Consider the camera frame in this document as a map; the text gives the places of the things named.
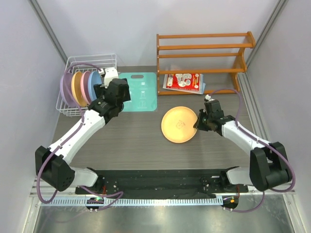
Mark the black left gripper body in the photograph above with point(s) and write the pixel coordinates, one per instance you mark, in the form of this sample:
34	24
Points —
126	98

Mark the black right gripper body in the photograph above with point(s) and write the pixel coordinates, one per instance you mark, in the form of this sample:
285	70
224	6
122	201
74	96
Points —
207	119

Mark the blue plate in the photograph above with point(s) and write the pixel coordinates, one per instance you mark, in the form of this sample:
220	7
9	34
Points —
93	79

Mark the pink plate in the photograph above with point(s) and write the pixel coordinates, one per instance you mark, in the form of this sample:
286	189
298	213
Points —
84	86

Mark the light orange plate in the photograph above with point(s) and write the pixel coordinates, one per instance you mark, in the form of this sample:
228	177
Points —
177	124

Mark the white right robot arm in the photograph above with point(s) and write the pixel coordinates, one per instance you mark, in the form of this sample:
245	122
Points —
268	165

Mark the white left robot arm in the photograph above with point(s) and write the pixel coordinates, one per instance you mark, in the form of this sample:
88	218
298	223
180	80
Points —
52	164

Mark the orange wooden shelf rack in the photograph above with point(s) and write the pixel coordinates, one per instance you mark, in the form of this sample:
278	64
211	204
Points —
218	56

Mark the teal cutting mat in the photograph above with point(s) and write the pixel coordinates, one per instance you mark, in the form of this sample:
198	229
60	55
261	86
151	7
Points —
143	91

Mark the red white booklet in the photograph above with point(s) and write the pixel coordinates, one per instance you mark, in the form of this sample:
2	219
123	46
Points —
187	82

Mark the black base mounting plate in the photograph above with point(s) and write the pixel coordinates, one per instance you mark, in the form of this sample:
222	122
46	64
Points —
165	184

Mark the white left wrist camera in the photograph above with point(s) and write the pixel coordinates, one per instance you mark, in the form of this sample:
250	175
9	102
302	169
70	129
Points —
108	74

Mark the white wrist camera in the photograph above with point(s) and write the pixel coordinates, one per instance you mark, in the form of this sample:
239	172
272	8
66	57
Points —
108	74
208	98

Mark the white wire dish rack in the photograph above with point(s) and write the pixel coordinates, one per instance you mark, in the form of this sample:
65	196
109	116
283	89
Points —
99	60

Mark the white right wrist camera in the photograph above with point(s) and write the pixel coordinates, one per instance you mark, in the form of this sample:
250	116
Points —
208	98

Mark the perforated metal rail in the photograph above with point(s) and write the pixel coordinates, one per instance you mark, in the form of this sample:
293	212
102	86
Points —
96	201

